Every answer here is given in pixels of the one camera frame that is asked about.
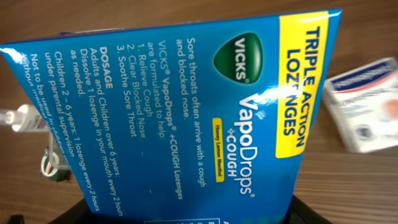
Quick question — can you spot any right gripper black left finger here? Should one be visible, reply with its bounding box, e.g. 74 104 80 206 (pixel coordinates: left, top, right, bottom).
49 199 96 224

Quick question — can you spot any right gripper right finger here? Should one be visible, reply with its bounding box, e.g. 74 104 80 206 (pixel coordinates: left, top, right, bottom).
287 195 332 224

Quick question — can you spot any white calamine lotion bottle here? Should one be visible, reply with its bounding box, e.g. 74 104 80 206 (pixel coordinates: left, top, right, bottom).
1 104 49 133

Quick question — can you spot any white Hansaplast plaster box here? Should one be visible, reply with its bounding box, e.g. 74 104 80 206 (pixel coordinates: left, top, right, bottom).
323 57 397 153

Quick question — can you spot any blue Vicks lozenge box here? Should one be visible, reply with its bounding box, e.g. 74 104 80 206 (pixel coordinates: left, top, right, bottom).
1 9 342 223

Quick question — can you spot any clear plastic container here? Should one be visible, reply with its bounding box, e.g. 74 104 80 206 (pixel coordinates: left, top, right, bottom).
47 133 70 170

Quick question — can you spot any green square tin box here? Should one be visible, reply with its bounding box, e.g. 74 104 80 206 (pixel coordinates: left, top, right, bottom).
40 148 72 182

